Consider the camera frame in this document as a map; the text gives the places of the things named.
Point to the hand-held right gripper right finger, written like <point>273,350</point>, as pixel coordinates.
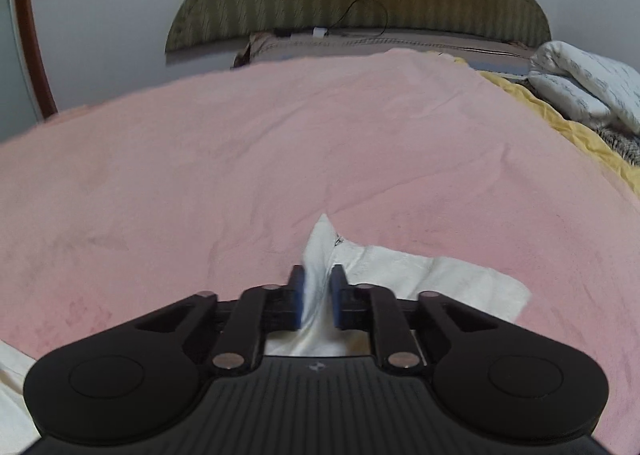
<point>338,296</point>

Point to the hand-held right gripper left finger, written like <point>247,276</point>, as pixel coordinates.
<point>298,296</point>

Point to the white charger plug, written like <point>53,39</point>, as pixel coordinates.
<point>319,32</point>

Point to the pink blanket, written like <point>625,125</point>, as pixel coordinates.
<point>210,170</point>

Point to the white patterned folded quilt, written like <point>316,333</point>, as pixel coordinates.
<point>585,80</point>

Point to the brown wooden door frame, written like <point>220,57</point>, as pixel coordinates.
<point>31,30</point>

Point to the yellow blanket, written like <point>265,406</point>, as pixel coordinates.
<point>555,122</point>

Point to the brown patterned pillow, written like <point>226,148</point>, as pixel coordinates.
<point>252,51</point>

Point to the grey mattress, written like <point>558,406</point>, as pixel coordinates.
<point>430,44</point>

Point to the grey patterned cloth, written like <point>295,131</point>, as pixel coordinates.
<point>621,144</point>

